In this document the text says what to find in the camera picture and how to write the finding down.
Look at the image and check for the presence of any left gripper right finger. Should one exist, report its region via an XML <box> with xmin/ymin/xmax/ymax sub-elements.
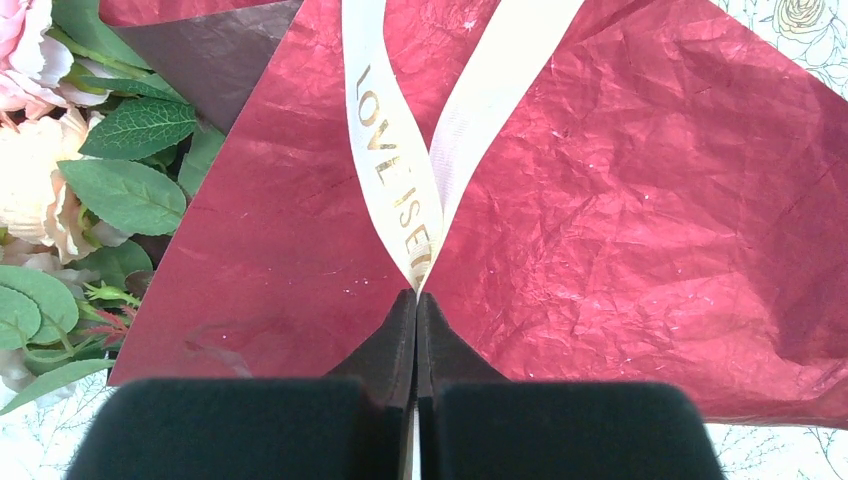
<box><xmin>417</xmin><ymin>294</ymin><xmax>722</xmax><ymax>479</ymax></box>

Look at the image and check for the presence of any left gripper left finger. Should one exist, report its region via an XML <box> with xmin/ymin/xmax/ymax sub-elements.
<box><xmin>67</xmin><ymin>290</ymin><xmax>416</xmax><ymax>479</ymax></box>

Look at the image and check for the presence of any cream ribbon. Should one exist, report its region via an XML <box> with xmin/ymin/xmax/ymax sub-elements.
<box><xmin>341</xmin><ymin>1</ymin><xmax>582</xmax><ymax>293</ymax></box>

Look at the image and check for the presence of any dark red wrapping paper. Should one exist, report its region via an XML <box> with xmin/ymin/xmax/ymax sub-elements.
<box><xmin>97</xmin><ymin>0</ymin><xmax>848</xmax><ymax>431</ymax></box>

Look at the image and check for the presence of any pink fake flower bunch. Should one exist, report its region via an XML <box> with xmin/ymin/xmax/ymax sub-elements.
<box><xmin>1</xmin><ymin>0</ymin><xmax>223</xmax><ymax>414</ymax></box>

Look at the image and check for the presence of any floral patterned table mat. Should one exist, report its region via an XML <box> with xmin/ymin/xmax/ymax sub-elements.
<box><xmin>0</xmin><ymin>0</ymin><xmax>848</xmax><ymax>480</ymax></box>

